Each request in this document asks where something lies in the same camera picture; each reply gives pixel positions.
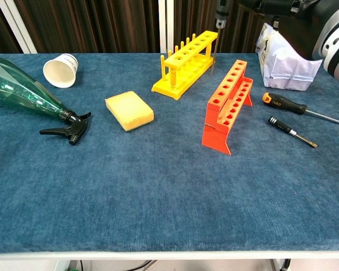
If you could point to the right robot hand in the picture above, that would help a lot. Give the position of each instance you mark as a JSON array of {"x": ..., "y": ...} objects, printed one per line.
[{"x": 296, "y": 31}]

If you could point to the small black precision screwdriver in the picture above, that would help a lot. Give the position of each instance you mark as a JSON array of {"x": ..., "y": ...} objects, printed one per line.
[{"x": 279, "y": 125}]

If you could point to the white paper package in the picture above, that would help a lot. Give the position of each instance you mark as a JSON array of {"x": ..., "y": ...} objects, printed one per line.
[{"x": 285, "y": 73}]

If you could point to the orange tool rack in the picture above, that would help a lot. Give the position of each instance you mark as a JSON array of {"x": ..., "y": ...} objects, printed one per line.
[{"x": 214, "y": 138}]

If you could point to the yellow test tube rack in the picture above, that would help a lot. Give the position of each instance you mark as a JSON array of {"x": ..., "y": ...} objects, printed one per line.
[{"x": 169, "y": 86}]

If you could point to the yellow sponge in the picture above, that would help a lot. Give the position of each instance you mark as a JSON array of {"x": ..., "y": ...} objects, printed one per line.
[{"x": 128, "y": 108}]

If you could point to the dark brown curtain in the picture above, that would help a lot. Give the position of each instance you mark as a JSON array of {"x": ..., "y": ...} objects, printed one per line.
[{"x": 101, "y": 25}]

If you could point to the blue table cloth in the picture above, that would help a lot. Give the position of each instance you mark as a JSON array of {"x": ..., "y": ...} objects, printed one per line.
[{"x": 158, "y": 183}]

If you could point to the white table leg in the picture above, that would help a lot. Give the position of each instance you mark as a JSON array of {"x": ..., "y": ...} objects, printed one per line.
[
  {"x": 277, "y": 266},
  {"x": 62, "y": 266}
]

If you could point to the white paper cup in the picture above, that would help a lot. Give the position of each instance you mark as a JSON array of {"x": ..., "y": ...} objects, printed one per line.
[{"x": 59, "y": 74}]

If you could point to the green spray bottle black trigger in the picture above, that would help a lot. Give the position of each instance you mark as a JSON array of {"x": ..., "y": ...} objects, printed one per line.
[{"x": 17, "y": 87}]

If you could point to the green object under table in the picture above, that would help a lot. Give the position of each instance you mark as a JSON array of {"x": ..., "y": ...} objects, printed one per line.
[{"x": 72, "y": 266}]

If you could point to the upright white frame post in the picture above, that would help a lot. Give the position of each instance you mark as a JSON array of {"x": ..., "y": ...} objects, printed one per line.
[{"x": 162, "y": 22}]

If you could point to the slanted white frame post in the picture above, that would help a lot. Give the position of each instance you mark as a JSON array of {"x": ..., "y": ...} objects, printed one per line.
[{"x": 17, "y": 28}]

